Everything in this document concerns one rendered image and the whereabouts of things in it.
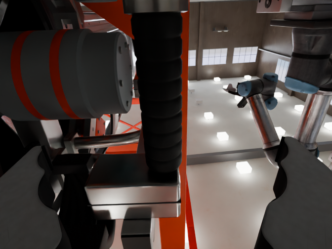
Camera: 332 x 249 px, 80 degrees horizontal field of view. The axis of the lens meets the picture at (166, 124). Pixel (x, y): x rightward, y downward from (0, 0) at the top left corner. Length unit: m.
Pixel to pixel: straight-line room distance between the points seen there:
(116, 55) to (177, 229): 1.21
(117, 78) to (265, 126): 0.89
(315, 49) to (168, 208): 0.75
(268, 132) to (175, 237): 0.86
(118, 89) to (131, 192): 0.15
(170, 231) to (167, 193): 1.20
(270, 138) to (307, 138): 0.15
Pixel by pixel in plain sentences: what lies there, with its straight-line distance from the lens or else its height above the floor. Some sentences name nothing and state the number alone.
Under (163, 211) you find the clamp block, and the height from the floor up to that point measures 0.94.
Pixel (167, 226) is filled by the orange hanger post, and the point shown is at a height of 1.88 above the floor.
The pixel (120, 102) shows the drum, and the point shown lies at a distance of 0.30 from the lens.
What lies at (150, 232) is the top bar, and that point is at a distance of 0.22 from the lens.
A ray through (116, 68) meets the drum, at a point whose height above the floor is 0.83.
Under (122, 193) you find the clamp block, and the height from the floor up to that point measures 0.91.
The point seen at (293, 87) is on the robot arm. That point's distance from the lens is 0.90.
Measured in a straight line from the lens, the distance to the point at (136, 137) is 0.43.
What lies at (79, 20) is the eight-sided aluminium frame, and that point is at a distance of 0.60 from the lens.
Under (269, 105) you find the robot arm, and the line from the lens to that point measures 1.21.
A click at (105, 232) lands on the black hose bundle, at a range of 0.25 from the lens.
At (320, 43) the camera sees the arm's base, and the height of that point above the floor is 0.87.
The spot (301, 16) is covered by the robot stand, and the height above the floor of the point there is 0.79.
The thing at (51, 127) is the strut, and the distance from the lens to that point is 0.43.
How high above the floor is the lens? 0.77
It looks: 29 degrees up
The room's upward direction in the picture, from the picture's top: 178 degrees clockwise
